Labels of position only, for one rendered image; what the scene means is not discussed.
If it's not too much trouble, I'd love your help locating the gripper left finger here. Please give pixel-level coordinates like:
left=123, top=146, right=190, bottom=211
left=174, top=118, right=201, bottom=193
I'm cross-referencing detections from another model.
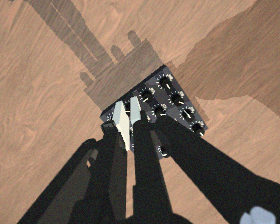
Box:
left=17, top=101, right=129, bottom=224

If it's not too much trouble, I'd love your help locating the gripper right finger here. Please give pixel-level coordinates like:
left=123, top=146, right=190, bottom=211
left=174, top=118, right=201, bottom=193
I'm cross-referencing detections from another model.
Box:
left=130, top=96, right=280, bottom=224

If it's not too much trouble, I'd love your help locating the dark grey knob box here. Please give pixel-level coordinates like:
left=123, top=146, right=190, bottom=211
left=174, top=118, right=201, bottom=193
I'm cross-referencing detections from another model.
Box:
left=100, top=65, right=209, bottom=153

